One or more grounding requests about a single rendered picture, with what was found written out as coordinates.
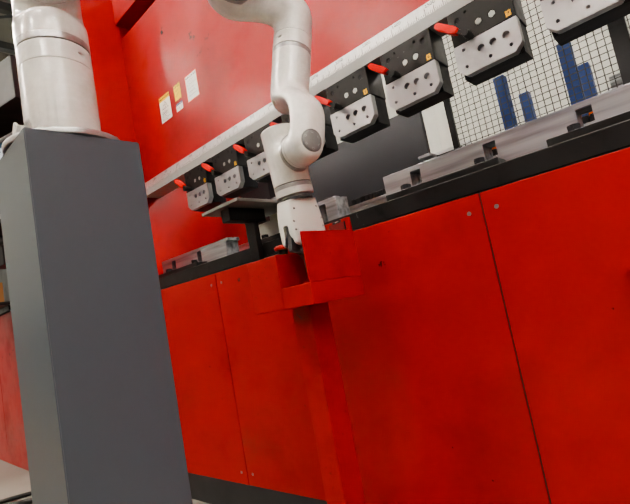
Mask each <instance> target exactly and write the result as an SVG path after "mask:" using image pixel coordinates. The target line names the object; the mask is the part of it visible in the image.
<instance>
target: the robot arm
mask: <svg viewBox="0 0 630 504"><path fill-rule="evenodd" d="M208 2H209V4H210V5H211V7H212V8H213V9H214V10H215V11H216V12H217V13H218V14H219V15H221V16H222V17H224V18H226V19H229V20H233V21H240V22H255V23H262V24H267V25H269V26H271V27H272V28H273V30H274V38H273V53H272V72H271V101H272V104H273V106H274V108H275V109H276V110H277V111H278V112H280V113H282V114H286V115H290V123H281V124H276V125H273V126H270V127H268V128H266V129H265V130H264V131H263V132H262V133H261V139H262V143H263V147H264V151H265V155H266V159H267V163H268V167H269V171H270V175H271V179H272V183H273V187H274V191H275V195H276V199H277V201H279V204H277V216H278V224H279V230H280V236H281V240H282V244H283V246H284V247H285V248H288V251H289V252H290V253H296V254H298V255H299V256H300V258H301V260H304V264H305V268H306V263H305V258H304V252H303V247H302V241H301V236H300V231H322V230H325V226H324V222H323V219H322V216H321V213H320V210H319V207H318V205H317V202H316V200H315V198H314V197H313V195H312V194H311V193H313V192H314V190H313V186H312V182H311V178H310V174H309V170H308V167H309V165H311V164H312V163H314V162H315V161H316V160H317V159H318V158H319V157H320V155H321V153H322V151H323V147H324V139H325V115H324V110H323V107H322V105H321V103H320V102H319V101H318V100H317V99H316V98H315V97H314V96H312V95H311V94H309V83H310V66H311V44H312V15H311V11H310V8H309V7H308V5H307V3H306V2H305V1H304V0H208ZM11 5H12V13H13V20H12V31H13V40H14V48H15V56H16V64H17V73H18V81H19V89H20V97H21V106H22V114H23V122H24V125H18V123H13V130H12V133H13V135H11V136H10V137H8V138H7V139H6V140H5V141H4V142H3V144H2V153H3V155H4V154H5V152H6V151H7V149H8V148H9V147H10V145H11V144H12V142H13V141H14V140H15V138H16V137H17V135H18V134H19V133H20V131H21V130H22V128H24V127H28V128H35V129H42V130H50V131H57V132H64V133H72V134H79V135H86V136H94V137H101V138H108V139H116V140H120V139H118V137H116V136H113V135H111V134H109V133H106V132H103V131H101V125H100V118H99V111H98V104H97V97H96V90H95V83H94V75H93V67H92V60H91V54H90V46H89V39H88V34H87V31H86V28H85V27H84V24H83V20H82V14H81V5H80V0H11ZM306 272H307V268H306Z"/></svg>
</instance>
